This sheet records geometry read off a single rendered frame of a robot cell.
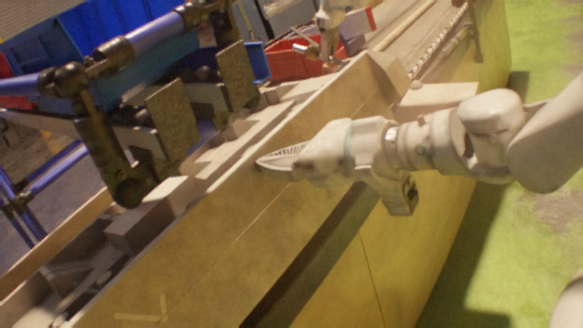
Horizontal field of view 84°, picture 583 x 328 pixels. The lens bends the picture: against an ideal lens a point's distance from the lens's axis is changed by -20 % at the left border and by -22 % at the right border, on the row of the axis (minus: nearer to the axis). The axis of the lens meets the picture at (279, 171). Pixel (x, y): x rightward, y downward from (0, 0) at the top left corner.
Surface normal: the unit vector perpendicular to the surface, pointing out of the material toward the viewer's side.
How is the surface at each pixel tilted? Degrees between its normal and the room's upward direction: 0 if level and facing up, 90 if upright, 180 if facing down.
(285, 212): 80
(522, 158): 94
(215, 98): 90
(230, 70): 96
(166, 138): 96
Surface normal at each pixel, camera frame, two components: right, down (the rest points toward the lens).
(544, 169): -0.77, 0.52
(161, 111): 0.79, 0.16
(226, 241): 0.69, -0.07
